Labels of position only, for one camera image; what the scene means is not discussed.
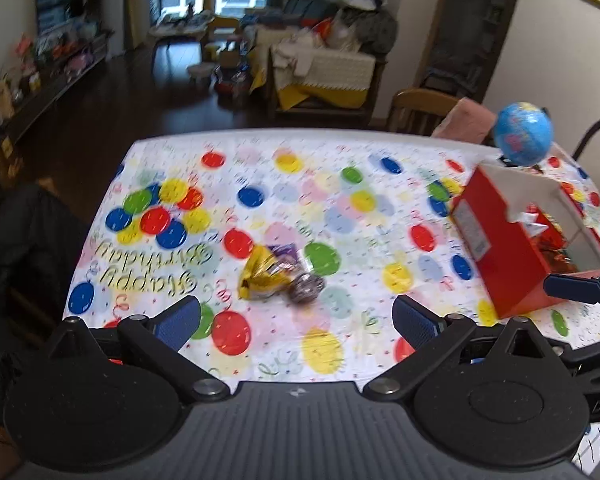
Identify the pile of wrapped snacks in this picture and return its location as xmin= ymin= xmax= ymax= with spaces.
xmin=512 ymin=202 xmax=582 ymax=275

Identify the pink cloth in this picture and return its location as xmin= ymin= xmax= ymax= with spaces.
xmin=432 ymin=97 xmax=499 ymax=147

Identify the sofa with cream cover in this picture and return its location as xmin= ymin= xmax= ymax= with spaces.
xmin=267 ymin=40 xmax=387 ymax=117

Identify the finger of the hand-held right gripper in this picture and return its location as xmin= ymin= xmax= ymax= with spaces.
xmin=543 ymin=271 xmax=600 ymax=307
xmin=552 ymin=342 xmax=600 ymax=386

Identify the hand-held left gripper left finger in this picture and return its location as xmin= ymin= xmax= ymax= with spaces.
xmin=50 ymin=295 xmax=231 ymax=404

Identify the red cardboard box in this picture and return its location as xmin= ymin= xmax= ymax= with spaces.
xmin=450 ymin=164 xmax=600 ymax=320

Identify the round foil chocolate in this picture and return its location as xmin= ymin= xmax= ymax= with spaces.
xmin=286 ymin=272 xmax=327 ymax=306

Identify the white stool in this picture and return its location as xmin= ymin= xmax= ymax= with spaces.
xmin=187 ymin=62 xmax=217 ymax=84

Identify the small blue globe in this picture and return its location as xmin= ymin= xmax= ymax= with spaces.
xmin=494 ymin=101 xmax=554 ymax=168

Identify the pile of bags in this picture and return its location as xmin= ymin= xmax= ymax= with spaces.
xmin=214 ymin=45 xmax=257 ymax=97

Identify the low media shelf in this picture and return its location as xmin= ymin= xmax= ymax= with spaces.
xmin=0 ymin=30 xmax=112 ymax=147

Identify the dark wooden bookshelf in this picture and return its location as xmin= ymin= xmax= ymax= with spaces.
xmin=420 ymin=0 xmax=527 ymax=102

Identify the silver desk lamp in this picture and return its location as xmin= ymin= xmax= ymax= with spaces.
xmin=570 ymin=112 xmax=600 ymax=161

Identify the low table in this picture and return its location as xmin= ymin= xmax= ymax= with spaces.
xmin=149 ymin=12 xmax=216 ymax=52

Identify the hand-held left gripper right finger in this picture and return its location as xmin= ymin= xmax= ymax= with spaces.
xmin=362 ymin=294 xmax=561 ymax=402

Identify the purple snack packet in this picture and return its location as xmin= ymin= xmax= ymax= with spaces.
xmin=267 ymin=243 xmax=302 ymax=272

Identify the polka dot birthday tablecloth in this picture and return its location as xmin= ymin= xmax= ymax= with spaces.
xmin=62 ymin=129 xmax=600 ymax=476

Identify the small wooden chair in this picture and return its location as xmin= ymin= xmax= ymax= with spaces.
xmin=202 ymin=15 xmax=242 ymax=61

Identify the television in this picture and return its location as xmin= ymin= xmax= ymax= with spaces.
xmin=34 ymin=0 xmax=87 ymax=37

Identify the yellow snack packet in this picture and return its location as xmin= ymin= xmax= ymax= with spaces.
xmin=237 ymin=245 xmax=301 ymax=302

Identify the wooden dining chair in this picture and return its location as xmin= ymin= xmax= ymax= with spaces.
xmin=386 ymin=89 xmax=463 ymax=136

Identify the pile of clothes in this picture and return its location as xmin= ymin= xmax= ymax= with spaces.
xmin=325 ymin=0 xmax=399 ymax=56

